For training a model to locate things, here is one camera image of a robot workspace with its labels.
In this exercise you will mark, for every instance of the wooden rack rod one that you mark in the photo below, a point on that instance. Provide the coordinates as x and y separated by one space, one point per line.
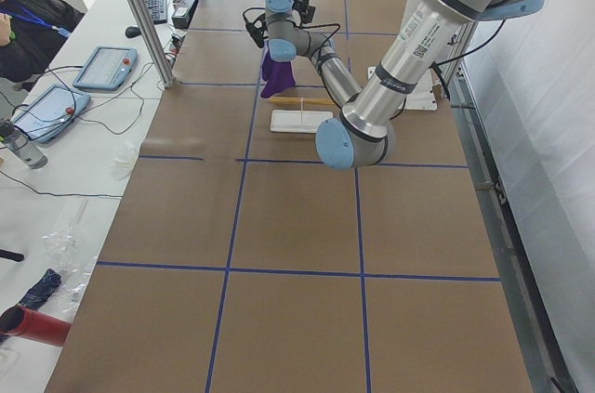
302 98

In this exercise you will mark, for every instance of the purple microfibre towel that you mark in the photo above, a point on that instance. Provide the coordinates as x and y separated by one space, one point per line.
278 76

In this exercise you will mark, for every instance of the clear water bottle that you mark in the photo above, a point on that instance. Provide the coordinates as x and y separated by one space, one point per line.
19 144

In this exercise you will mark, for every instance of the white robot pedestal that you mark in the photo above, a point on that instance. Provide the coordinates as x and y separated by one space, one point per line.
421 99

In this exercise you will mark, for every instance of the black power box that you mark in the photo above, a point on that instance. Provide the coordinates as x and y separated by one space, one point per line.
183 13

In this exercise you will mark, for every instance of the clear plastic wrap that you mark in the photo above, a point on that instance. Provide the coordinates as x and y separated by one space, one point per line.
68 253

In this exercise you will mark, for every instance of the aluminium frame post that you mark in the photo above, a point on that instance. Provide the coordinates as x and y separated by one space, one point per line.
152 41

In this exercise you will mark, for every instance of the black computer mouse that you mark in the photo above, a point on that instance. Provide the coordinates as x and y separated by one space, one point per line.
132 31

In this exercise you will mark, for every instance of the black keyboard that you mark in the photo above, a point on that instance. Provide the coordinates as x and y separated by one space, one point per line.
157 10

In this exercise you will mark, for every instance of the blue teach pendant far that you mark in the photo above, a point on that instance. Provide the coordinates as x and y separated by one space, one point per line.
107 68

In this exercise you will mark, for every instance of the folded dark blue umbrella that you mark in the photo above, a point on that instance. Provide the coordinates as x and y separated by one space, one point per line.
40 292

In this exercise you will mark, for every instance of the white rack base tray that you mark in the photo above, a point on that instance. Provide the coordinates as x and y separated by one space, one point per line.
287 121

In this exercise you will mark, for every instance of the black jacket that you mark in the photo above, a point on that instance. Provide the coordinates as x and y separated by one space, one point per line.
32 34

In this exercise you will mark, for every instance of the blue teach pendant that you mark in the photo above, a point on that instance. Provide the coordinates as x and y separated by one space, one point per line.
107 68
48 115

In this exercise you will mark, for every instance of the blue teach pendant near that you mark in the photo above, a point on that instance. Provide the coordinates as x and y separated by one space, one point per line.
48 115

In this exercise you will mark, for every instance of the wooden rack rod two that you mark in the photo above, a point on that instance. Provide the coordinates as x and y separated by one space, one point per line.
302 102

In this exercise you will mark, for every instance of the red cylinder tube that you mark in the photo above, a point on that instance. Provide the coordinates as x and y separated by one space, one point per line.
33 325

